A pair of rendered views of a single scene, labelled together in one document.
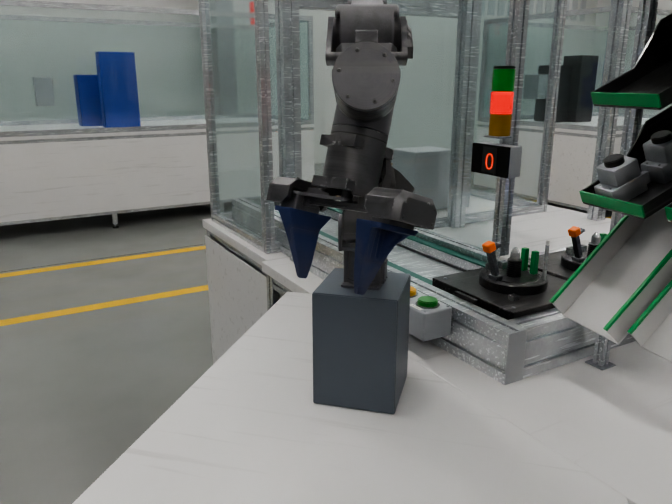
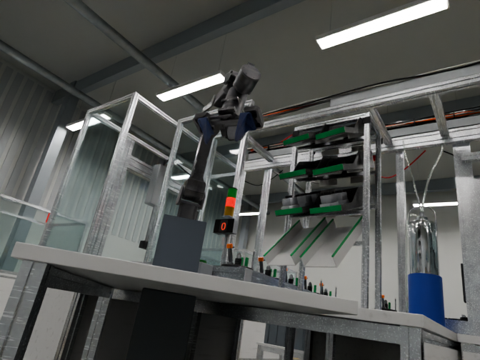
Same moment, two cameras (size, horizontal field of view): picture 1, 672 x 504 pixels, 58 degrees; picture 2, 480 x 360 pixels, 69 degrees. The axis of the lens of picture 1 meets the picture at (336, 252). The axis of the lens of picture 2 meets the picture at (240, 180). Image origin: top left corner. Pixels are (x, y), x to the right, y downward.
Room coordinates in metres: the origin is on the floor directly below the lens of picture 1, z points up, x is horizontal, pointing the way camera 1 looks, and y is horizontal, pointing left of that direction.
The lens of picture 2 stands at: (-0.18, 0.25, 0.79)
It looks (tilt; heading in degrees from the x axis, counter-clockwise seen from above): 22 degrees up; 338
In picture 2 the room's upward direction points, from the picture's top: 9 degrees clockwise
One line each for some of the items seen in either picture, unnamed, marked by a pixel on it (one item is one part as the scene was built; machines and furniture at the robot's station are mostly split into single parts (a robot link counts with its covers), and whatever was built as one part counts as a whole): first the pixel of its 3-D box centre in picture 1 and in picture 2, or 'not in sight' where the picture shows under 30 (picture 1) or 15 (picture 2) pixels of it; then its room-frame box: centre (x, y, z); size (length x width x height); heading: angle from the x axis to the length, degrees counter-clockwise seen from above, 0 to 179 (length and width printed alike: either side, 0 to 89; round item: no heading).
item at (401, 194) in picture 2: not in sight; (401, 215); (1.37, -1.54, 1.56); 0.04 x 0.04 x 1.39; 30
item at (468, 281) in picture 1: (512, 288); not in sight; (1.21, -0.37, 0.96); 0.24 x 0.24 x 0.02; 30
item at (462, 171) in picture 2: not in sight; (467, 212); (1.06, -1.72, 1.56); 0.09 x 0.04 x 1.39; 30
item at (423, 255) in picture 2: not in sight; (423, 239); (1.09, -1.37, 1.32); 0.14 x 0.14 x 0.38
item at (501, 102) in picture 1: (501, 102); (230, 203); (1.43, -0.38, 1.33); 0.05 x 0.05 x 0.05
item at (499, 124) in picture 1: (500, 124); (228, 212); (1.43, -0.38, 1.28); 0.05 x 0.05 x 0.05
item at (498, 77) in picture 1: (503, 80); (231, 193); (1.43, -0.38, 1.38); 0.05 x 0.05 x 0.05
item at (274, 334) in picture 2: not in sight; (303, 336); (2.77, -1.84, 0.73); 0.62 x 0.42 x 0.23; 30
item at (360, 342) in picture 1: (362, 337); (178, 251); (0.96, -0.05, 0.96); 0.14 x 0.14 x 0.20; 75
